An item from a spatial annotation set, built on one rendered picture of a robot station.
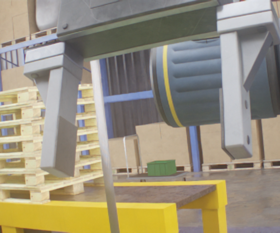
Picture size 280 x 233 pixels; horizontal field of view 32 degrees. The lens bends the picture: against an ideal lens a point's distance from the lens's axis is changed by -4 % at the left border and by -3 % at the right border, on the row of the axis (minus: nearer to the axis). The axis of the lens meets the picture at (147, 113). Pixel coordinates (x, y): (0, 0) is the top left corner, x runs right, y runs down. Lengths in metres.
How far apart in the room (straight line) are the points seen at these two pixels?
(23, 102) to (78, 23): 3.96
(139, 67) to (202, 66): 11.07
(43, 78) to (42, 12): 11.68
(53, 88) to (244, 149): 0.15
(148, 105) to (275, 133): 3.94
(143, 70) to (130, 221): 8.46
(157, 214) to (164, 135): 6.48
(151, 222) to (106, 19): 3.31
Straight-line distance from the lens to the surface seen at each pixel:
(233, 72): 0.32
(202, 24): 0.37
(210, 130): 9.54
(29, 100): 4.32
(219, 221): 4.47
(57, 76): 0.38
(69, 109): 0.39
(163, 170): 8.30
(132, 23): 0.37
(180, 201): 3.80
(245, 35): 0.34
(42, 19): 12.05
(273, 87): 0.93
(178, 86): 0.95
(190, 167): 9.80
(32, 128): 4.30
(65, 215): 4.15
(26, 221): 4.51
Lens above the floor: 1.34
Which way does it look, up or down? 1 degrees down
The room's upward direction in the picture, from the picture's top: 6 degrees counter-clockwise
